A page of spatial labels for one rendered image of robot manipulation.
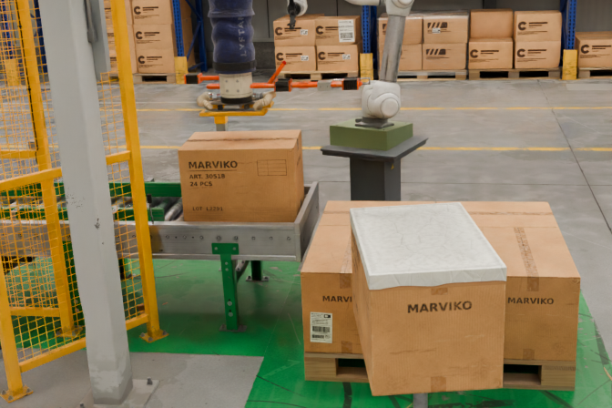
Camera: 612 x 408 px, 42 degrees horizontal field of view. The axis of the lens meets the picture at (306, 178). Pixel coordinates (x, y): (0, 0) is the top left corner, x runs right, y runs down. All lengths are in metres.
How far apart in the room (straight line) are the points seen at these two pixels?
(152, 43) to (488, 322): 9.99
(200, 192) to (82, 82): 1.16
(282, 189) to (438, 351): 1.85
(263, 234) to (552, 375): 1.51
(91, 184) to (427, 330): 1.57
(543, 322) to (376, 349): 1.35
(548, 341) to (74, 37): 2.34
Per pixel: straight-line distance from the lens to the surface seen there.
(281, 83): 4.12
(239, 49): 4.09
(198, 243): 4.13
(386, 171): 4.80
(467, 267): 2.39
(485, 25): 11.65
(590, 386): 3.88
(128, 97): 3.91
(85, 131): 3.30
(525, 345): 3.69
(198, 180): 4.17
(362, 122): 4.82
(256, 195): 4.14
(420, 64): 11.20
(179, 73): 11.82
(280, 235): 4.01
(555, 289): 3.59
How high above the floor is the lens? 1.96
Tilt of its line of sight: 17 degrees down
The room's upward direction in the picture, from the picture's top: 3 degrees counter-clockwise
